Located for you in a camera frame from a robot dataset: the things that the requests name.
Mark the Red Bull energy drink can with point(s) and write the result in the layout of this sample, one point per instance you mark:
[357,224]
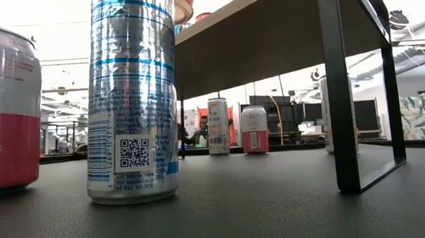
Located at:
[131,101]
[181,29]

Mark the red Fanta soda can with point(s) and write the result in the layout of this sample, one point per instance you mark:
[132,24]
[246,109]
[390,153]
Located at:
[203,17]
[185,7]

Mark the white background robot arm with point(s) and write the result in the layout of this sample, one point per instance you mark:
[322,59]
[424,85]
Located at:
[61,140]

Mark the wooden shelf black metal legs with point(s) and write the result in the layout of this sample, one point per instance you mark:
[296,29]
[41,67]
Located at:
[266,39]

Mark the tall white can black lid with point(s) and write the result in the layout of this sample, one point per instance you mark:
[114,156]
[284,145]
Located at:
[325,120]
[218,126]

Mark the person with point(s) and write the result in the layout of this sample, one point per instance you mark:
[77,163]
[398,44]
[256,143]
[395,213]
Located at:
[201,132]

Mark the red fabric panel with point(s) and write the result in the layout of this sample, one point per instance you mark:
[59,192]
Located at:
[232,127]

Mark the leaf print fabric panel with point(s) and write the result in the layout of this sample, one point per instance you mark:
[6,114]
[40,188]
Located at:
[416,117]
[190,120]

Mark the pink white sparkling water can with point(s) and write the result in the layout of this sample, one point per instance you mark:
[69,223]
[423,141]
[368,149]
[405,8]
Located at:
[254,131]
[11,107]

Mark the black equipment cabinet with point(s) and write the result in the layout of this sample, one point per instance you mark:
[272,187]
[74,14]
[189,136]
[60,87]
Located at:
[288,111]

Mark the white box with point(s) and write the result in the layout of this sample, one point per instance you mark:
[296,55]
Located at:
[309,129]

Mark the black screen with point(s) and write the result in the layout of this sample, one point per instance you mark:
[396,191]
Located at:
[366,115]
[312,112]

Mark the black ceiling-mounted device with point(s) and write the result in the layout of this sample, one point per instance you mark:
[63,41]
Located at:
[398,19]
[315,75]

